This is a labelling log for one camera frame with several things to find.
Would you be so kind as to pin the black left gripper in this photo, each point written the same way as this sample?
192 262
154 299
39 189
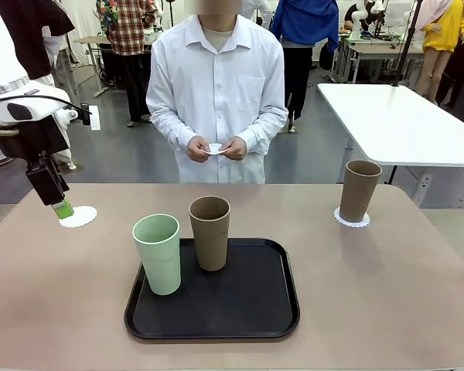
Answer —
31 139

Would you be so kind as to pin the white scalloped paper coaster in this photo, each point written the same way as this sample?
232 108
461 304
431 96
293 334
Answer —
352 225
84 216
215 148

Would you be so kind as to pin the pale green tumbler cup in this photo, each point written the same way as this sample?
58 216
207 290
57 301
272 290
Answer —
160 263

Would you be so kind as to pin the brown tumbler cup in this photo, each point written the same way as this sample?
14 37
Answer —
210 243
357 193

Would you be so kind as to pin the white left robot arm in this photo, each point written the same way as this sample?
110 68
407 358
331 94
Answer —
0 58

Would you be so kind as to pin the person's left forearm white sleeve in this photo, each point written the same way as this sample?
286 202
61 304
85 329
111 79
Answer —
265 129

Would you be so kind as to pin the person's right forearm white sleeve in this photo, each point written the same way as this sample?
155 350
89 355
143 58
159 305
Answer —
170 127

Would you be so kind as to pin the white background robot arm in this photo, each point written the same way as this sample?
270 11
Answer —
357 19

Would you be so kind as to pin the person's right hand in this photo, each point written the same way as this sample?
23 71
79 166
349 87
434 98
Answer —
197 148

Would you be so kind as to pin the person's left hand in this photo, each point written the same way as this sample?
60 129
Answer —
236 148

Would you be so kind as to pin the wooden top background table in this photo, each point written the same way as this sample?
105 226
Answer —
91 40

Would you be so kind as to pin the bystander black top beige trousers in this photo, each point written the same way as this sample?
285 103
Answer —
58 23

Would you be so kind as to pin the bystander plaid shirt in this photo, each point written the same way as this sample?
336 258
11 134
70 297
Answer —
129 31

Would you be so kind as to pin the person torso white shirt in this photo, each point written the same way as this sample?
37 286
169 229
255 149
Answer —
216 77

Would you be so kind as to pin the black plastic serving tray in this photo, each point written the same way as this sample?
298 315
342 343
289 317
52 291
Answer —
216 309

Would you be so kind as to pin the bystander blue jacket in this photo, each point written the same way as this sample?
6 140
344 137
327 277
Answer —
305 23

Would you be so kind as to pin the grey background workbench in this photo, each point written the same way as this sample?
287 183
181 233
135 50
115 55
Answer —
371 48

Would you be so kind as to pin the white folding table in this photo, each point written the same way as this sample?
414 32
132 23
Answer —
402 123

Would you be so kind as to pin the black tripod stand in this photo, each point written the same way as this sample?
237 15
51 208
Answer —
406 42

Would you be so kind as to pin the mannequin yellow hoodie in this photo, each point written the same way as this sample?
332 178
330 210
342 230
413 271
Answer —
444 35

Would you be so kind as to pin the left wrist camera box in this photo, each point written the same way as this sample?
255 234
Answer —
86 114

